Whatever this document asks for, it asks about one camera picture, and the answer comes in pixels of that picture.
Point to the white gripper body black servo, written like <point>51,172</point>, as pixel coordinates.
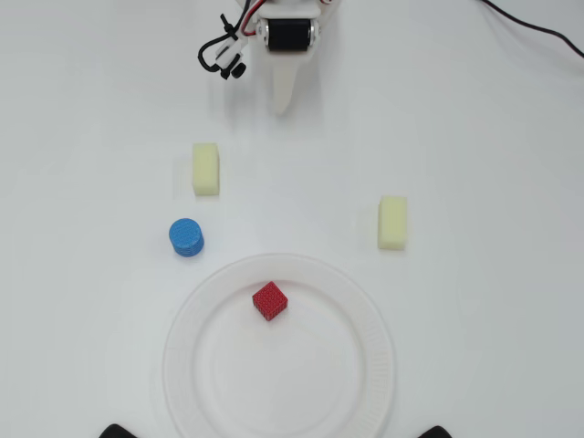
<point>288,36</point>

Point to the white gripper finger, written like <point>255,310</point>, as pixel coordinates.
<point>285,82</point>

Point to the red perforated cube block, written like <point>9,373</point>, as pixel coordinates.
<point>270,301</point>

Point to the pale yellow sponge block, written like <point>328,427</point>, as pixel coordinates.
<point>206,169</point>
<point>392,223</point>

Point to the blue perforated cylinder block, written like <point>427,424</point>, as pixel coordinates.
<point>186,236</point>

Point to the white round paper plate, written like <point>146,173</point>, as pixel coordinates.
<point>278,360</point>

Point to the black stand foot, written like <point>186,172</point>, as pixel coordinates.
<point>116,431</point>
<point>438,432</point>

